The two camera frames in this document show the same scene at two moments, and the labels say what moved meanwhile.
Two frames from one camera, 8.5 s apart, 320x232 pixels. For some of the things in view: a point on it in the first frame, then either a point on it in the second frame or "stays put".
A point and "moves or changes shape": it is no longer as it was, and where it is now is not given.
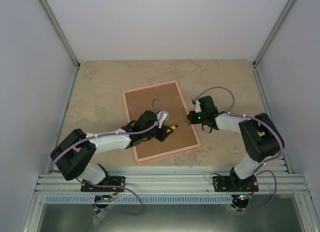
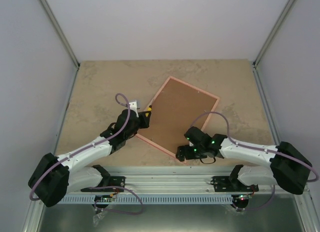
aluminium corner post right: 277,26 stays put
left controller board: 103,198 stays put
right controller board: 240,201 stays put
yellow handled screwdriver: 174,127 moves or changes shape
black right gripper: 192,120 -> 180,151
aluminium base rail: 169,179 stays put
